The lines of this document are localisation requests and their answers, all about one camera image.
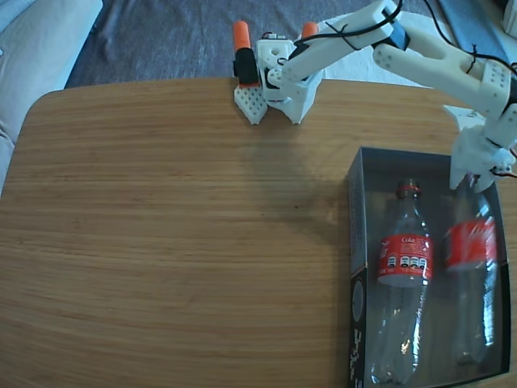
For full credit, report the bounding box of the beige sofa cushion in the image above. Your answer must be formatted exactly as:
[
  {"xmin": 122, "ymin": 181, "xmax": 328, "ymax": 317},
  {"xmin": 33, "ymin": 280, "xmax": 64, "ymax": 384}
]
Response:
[{"xmin": 0, "ymin": 0, "xmax": 104, "ymax": 199}]

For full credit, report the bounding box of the clear bottle Coca-Cola script label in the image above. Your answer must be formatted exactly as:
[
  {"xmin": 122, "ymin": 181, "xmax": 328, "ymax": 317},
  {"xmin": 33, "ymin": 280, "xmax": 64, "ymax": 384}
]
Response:
[{"xmin": 442, "ymin": 173, "xmax": 500, "ymax": 365}]

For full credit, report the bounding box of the black camera cable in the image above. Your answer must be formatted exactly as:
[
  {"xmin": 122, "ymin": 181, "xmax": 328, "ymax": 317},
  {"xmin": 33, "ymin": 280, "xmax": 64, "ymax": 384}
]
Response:
[{"xmin": 325, "ymin": 0, "xmax": 517, "ymax": 78}]

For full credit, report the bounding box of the pale beige furniture piece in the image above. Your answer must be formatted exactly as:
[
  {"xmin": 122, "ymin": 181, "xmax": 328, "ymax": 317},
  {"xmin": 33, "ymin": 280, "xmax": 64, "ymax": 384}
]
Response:
[{"xmin": 499, "ymin": 0, "xmax": 517, "ymax": 40}]

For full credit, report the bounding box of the blue grey mat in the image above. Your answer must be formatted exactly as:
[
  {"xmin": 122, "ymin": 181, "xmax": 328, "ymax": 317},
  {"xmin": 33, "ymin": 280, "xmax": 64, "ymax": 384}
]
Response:
[{"xmin": 438, "ymin": 0, "xmax": 517, "ymax": 72}]

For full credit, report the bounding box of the clear bottle Coke nutrition label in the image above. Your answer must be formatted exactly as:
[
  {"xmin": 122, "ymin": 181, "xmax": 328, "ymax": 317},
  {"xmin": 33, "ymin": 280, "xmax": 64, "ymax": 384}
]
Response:
[{"xmin": 369, "ymin": 177, "xmax": 435, "ymax": 385}]

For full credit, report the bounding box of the dark grey rug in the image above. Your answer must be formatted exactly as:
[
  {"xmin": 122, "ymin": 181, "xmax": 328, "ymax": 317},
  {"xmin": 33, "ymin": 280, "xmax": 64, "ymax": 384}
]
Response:
[{"xmin": 64, "ymin": 0, "xmax": 445, "ymax": 88}]

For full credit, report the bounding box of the grey cardboard box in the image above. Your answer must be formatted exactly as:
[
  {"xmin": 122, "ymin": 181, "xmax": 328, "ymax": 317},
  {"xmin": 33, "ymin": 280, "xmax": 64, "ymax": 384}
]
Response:
[{"xmin": 347, "ymin": 146, "xmax": 510, "ymax": 388}]

